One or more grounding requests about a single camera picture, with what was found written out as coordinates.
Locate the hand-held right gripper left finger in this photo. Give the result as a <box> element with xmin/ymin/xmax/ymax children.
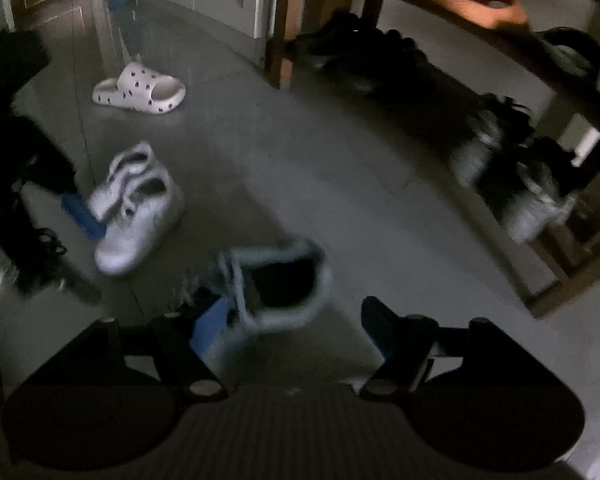
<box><xmin>94</xmin><ymin>296</ymin><xmax>241</xmax><ymax>402</ymax></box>

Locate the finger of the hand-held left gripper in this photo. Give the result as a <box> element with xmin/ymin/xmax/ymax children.
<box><xmin>19</xmin><ymin>259</ymin><xmax>104</xmax><ymax>307</ymax></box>
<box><xmin>24</xmin><ymin>178</ymin><xmax>107</xmax><ymax>237</ymax></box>

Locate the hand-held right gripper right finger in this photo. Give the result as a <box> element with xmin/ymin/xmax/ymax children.
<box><xmin>360</xmin><ymin>296</ymin><xmax>507</xmax><ymax>402</ymax></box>

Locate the white high-top sneaker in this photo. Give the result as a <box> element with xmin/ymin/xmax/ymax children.
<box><xmin>172</xmin><ymin>237</ymin><xmax>333</xmax><ymax>386</ymax></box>
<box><xmin>87</xmin><ymin>141</ymin><xmax>186</xmax><ymax>277</ymax></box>

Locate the white heart print slipper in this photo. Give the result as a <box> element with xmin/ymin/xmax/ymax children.
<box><xmin>91</xmin><ymin>63</ymin><xmax>187</xmax><ymax>116</ymax></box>

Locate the wooden shoe rack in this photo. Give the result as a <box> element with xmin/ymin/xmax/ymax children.
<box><xmin>265</xmin><ymin>0</ymin><xmax>600</xmax><ymax>318</ymax></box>

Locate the black and white sneaker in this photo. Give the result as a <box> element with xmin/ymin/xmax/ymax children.
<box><xmin>452</xmin><ymin>94</ymin><xmax>537</xmax><ymax>187</ymax></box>
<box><xmin>500</xmin><ymin>139</ymin><xmax>579</xmax><ymax>244</ymax></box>

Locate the black shoe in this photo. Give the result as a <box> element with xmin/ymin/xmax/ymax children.
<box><xmin>350</xmin><ymin>27</ymin><xmax>433</xmax><ymax>93</ymax></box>
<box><xmin>295</xmin><ymin>9</ymin><xmax>378</xmax><ymax>72</ymax></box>

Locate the dark grey shoe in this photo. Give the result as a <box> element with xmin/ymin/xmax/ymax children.
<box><xmin>535</xmin><ymin>27</ymin><xmax>600</xmax><ymax>79</ymax></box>

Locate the orange slipper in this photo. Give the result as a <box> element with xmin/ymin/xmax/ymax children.
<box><xmin>432</xmin><ymin>0</ymin><xmax>531</xmax><ymax>31</ymax></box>

